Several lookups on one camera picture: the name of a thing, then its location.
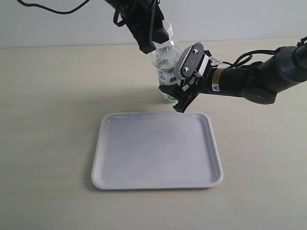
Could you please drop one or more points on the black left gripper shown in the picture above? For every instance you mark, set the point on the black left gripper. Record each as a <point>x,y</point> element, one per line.
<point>144,20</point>

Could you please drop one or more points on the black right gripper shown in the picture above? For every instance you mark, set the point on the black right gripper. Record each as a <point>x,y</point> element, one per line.
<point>186,90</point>

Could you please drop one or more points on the white bottle cap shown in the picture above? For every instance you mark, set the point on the white bottle cap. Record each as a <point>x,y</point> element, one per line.
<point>168,27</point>

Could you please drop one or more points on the clear labelled drink bottle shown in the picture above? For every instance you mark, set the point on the clear labelled drink bottle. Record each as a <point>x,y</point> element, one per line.
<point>164,59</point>

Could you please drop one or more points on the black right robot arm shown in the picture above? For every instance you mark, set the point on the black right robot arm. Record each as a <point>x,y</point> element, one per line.
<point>258,75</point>

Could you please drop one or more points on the white rectangular plastic tray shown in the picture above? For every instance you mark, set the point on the white rectangular plastic tray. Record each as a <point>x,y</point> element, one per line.
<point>156,150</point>

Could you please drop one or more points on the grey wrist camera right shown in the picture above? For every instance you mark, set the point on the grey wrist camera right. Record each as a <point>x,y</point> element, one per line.
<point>193,62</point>

